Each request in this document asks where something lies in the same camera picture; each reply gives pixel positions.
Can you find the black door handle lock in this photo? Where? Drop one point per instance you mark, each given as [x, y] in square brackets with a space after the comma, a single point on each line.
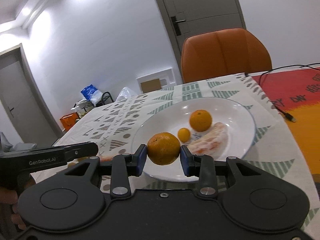
[175, 24]

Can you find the blue white plastic bag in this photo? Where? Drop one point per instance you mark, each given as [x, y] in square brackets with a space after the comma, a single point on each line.
[92, 94]

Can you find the red orange printed mat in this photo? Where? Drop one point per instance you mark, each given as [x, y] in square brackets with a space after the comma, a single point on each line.
[295, 90]

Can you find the white plastic bag by table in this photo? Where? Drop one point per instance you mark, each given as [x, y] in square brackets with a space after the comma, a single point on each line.
[125, 93]

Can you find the patterned white tablecloth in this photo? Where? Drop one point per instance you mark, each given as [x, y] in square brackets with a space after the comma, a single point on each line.
[274, 150]

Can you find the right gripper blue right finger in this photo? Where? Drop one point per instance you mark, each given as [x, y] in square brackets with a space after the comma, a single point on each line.
[187, 161]

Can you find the grey door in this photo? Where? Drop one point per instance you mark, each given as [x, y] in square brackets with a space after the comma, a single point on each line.
[201, 16]
[22, 102]

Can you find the orange paper bag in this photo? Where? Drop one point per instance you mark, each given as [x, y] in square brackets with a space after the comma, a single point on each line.
[69, 120]

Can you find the grey sofa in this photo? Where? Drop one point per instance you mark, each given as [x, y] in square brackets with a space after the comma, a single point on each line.
[6, 146]

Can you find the peeled pomelo piece front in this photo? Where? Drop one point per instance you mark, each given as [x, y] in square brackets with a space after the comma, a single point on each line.
[213, 143]

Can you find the white deep plate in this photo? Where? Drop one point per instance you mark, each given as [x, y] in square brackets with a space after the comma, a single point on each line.
[239, 123]

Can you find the large orange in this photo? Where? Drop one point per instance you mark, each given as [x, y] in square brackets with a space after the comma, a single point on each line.
[200, 120]
[163, 148]

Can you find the black metal rack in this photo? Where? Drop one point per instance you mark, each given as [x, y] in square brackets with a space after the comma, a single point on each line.
[83, 106]

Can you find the person left hand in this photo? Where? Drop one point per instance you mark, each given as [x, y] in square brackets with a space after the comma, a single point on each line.
[11, 221]

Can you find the orange leather chair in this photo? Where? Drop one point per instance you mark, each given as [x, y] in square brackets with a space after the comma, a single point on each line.
[223, 52]

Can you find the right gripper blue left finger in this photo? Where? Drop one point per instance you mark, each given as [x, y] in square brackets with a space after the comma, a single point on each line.
[139, 159]

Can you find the brown cardboard piece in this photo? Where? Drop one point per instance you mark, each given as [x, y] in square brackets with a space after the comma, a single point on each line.
[150, 86]

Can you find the small tangerine front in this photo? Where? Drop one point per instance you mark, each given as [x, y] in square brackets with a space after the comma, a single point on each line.
[184, 134]

